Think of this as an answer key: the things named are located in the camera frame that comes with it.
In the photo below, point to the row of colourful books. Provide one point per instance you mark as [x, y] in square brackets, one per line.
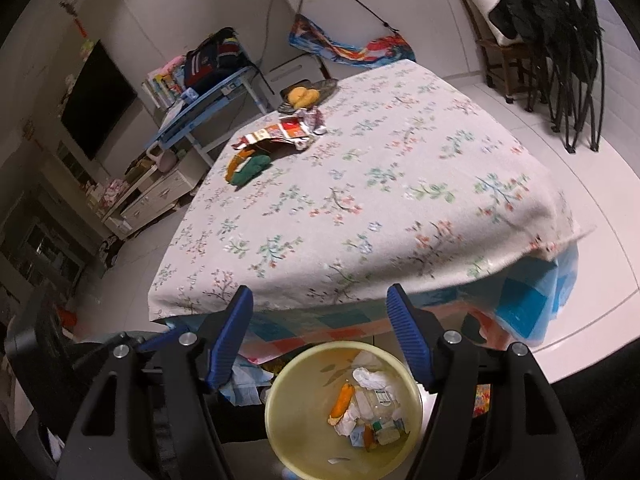
[165, 82]

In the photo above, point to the red wall ornament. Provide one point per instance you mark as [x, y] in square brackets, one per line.
[70, 7]

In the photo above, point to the white television cabinet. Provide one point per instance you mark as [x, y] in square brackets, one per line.
[150, 200]

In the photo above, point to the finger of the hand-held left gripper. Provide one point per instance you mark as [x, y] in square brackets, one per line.
[157, 344]

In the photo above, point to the white black cushion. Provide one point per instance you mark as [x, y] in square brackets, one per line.
[482, 0]

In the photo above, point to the pink floral box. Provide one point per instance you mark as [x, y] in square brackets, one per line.
[112, 192]

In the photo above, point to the pink jug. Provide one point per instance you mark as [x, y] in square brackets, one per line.
[165, 158]

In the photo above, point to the colourful printed cloth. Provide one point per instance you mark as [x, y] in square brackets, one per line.
[350, 50]

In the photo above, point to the blue checkered cloth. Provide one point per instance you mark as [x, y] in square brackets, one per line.
[530, 305]

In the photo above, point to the red white striped wrapper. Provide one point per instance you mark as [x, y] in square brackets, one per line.
[252, 138]

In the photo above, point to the yellow mango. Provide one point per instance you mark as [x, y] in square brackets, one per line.
[298, 96]
[313, 96]

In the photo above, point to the dark striped backpack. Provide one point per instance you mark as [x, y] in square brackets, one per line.
[210, 57]

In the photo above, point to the blue white plastic bag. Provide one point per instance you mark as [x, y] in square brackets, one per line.
[245, 375]

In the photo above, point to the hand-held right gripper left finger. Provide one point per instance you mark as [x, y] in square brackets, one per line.
[230, 340]

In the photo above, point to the orange peel strip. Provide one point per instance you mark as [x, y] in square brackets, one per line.
[340, 400]

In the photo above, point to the black folding chairs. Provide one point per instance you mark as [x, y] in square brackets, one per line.
[560, 35]

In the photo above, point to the wooden chair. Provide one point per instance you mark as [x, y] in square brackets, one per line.
[500, 60]

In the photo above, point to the black television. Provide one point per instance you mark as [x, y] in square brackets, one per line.
[97, 100]

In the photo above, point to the blue desk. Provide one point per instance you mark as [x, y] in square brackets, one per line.
[210, 100]

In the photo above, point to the woven fruit basket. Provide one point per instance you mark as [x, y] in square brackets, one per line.
[327, 86]

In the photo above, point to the green snack packet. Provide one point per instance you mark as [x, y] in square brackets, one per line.
[252, 169]

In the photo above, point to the crumpled red white plastic bag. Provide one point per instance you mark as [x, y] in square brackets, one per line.
[295, 130]

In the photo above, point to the small green white packet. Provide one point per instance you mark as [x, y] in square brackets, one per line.
[389, 432]

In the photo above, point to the dark glass cabinet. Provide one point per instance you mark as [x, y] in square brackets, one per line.
[45, 250]

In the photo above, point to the yellow waste bin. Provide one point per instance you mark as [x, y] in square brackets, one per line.
[300, 435]

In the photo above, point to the white paper scrap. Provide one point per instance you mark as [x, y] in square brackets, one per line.
[350, 419]

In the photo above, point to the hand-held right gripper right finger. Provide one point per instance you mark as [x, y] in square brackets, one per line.
[410, 340]

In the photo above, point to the white appliance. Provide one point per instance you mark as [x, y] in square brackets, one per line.
[295, 67]

